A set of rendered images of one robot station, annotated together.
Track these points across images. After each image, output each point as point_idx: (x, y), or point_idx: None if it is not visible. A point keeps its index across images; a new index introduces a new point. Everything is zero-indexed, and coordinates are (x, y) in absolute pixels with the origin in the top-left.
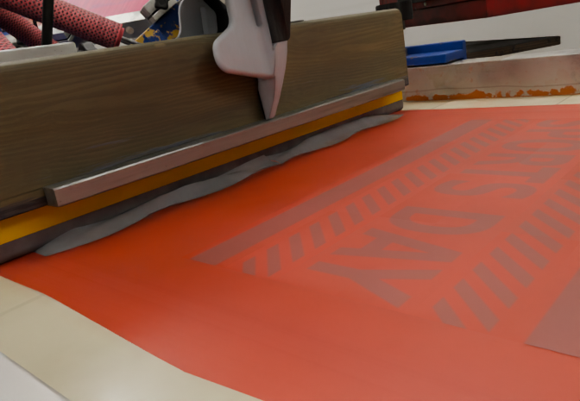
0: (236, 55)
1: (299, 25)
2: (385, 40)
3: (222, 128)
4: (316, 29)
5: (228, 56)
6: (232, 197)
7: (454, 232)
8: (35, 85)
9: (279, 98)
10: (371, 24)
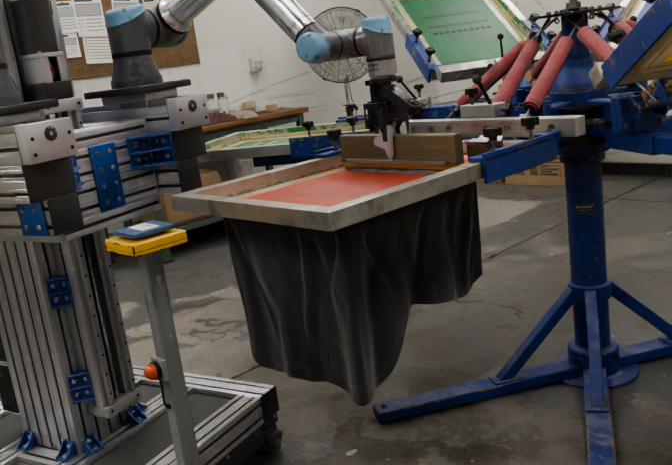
0: (377, 142)
1: (406, 136)
2: (443, 146)
3: (381, 158)
4: (412, 138)
5: (375, 142)
6: (367, 174)
7: (323, 186)
8: (349, 140)
9: (388, 155)
10: (436, 139)
